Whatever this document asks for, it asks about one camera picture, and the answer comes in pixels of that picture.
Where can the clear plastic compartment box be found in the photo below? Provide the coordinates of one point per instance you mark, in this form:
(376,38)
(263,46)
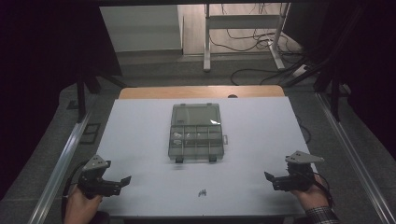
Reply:
(196,137)

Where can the aluminium rail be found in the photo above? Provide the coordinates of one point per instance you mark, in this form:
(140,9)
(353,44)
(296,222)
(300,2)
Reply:
(59,168)
(351,155)

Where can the plaid right sleeve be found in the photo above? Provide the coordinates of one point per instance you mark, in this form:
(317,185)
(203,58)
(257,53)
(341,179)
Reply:
(322,215)

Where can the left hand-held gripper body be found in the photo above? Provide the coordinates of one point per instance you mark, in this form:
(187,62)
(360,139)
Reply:
(97,183)

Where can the person's left hand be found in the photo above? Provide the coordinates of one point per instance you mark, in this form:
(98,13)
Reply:
(80,207)

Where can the white power strip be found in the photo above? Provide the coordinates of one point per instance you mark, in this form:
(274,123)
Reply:
(300,71)

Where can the dark floor plate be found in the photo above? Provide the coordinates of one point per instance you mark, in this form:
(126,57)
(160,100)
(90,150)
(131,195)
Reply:
(90,133)

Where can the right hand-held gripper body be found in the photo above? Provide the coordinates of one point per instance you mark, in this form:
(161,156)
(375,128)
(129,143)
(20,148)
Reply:
(297,180)

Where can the heap of silver screws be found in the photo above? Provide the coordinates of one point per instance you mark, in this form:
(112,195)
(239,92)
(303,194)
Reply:
(177,138)

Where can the small metal screws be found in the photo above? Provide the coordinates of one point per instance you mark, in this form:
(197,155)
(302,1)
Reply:
(202,193)

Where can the person's right hand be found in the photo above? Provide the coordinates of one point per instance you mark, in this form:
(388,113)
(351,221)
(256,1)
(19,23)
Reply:
(311,197)

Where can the white cabinet panel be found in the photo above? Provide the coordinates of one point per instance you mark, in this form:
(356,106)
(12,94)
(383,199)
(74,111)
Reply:
(140,28)

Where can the white metal desk frame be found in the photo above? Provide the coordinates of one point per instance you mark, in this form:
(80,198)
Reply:
(243,21)

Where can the wooden table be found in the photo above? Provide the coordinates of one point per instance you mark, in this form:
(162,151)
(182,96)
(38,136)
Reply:
(186,92)

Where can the black metal stand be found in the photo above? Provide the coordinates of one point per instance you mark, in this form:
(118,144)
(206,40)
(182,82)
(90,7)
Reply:
(334,93)
(85,90)

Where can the white table board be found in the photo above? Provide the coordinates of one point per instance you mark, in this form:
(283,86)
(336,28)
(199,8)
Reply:
(140,161)

